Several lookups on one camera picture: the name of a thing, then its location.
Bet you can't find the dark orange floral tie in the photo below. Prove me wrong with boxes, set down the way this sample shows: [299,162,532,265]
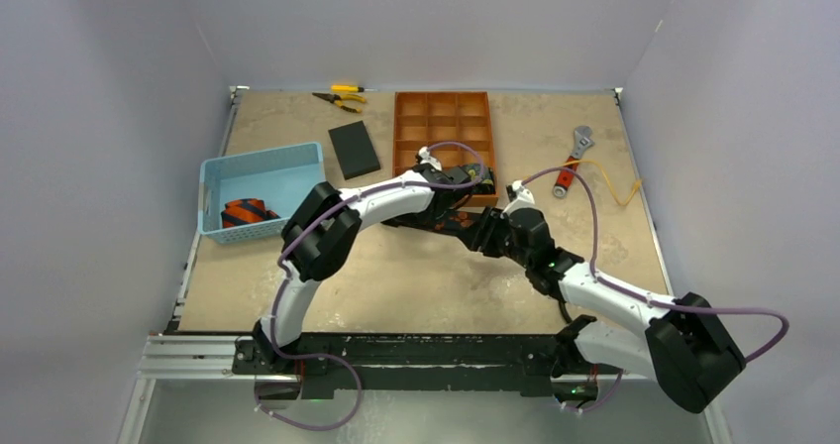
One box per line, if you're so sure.
[382,207,488,239]

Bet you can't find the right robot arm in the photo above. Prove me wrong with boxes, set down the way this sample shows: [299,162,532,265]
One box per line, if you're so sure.
[458,208,747,413]

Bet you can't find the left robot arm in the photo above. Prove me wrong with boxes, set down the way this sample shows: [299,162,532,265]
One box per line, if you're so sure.
[255,163,485,374]

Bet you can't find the rolled yellow floral tie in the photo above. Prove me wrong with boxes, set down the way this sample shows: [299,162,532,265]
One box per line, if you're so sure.
[464,164,496,195]

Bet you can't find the orange wooden compartment tray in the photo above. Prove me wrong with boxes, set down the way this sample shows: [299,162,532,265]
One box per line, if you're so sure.
[392,91,499,208]

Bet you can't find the black foam block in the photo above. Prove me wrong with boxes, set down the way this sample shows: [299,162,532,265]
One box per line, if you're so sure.
[328,121,381,180]

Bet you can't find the light blue plastic basket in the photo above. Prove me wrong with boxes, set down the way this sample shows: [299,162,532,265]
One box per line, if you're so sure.
[197,142,325,244]

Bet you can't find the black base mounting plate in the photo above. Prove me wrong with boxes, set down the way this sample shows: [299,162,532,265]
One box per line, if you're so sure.
[232,332,592,399]

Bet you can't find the orange navy striped tie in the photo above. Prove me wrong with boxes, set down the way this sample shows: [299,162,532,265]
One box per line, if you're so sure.
[220,198,279,228]

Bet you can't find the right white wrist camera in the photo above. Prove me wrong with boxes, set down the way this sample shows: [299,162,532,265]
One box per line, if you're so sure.
[502,180,537,217]

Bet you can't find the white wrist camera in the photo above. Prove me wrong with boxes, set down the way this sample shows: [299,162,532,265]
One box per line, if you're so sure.
[502,180,537,217]
[415,146,443,171]

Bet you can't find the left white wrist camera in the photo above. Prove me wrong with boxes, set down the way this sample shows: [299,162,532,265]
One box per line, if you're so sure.
[415,146,443,171]

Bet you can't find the black handled pliers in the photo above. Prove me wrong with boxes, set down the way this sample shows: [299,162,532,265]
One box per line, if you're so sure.
[558,301,574,324]

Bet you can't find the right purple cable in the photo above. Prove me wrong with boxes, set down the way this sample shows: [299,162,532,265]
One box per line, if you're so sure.
[518,166,790,416]

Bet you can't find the purple cable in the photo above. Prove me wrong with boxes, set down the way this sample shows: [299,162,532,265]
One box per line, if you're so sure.
[252,141,488,432]
[518,166,790,416]

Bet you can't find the red handled adjustable wrench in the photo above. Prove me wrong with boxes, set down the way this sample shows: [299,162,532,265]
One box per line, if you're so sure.
[552,125,594,199]

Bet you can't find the yellow cable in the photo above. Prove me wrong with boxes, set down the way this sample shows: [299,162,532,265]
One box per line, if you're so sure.
[521,160,648,208]

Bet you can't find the yellow handled pliers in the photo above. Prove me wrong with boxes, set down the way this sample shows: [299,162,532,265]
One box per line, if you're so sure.
[312,92,367,114]

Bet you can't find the yellow handled screwdriver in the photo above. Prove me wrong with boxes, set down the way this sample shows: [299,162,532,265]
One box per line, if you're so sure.
[330,84,376,93]

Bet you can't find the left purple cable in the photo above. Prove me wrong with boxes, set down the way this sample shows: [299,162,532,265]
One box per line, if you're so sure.
[252,141,488,432]

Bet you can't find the aluminium frame rail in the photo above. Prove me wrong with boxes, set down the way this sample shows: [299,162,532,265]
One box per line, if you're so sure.
[140,335,621,392]

